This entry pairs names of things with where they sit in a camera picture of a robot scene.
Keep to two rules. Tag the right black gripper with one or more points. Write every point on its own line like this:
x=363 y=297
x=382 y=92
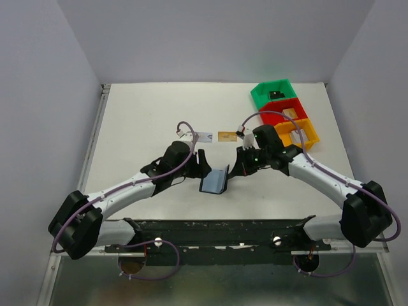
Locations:
x=241 y=161

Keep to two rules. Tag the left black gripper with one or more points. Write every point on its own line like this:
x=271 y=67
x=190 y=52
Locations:
x=197 y=164

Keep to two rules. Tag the black leather card holder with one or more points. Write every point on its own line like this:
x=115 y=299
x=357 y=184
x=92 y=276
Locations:
x=215 y=183

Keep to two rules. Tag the silver grey credit card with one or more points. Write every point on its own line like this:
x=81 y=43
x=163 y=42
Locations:
x=204 y=137

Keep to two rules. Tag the gold credit card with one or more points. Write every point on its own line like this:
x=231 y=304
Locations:
x=227 y=136

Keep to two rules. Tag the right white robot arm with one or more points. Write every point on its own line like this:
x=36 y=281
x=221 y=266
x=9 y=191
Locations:
x=364 y=214

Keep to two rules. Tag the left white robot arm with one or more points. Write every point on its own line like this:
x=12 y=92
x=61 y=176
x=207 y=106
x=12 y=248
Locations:
x=152 y=179

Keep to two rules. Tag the red plastic bin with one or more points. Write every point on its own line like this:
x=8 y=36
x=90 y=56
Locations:
x=272 y=114

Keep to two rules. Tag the yellow plastic bin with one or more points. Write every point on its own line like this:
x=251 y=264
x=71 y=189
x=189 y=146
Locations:
x=289 y=135

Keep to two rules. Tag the white box in yellow bin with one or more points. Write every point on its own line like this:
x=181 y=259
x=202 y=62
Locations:
x=296 y=136

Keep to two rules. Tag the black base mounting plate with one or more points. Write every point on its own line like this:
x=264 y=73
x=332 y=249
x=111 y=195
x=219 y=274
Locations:
x=218 y=242

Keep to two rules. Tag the white box in red bin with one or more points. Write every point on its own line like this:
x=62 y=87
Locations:
x=290 y=112

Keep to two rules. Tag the green plastic bin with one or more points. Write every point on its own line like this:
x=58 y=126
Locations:
x=260 y=93

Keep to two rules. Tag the black part in green bin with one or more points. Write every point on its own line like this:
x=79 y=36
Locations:
x=275 y=95

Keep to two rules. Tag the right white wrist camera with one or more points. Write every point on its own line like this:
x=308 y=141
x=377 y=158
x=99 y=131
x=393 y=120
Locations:
x=247 y=137

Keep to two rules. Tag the aluminium extrusion rail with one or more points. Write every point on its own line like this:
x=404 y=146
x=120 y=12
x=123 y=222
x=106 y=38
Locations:
x=86 y=153

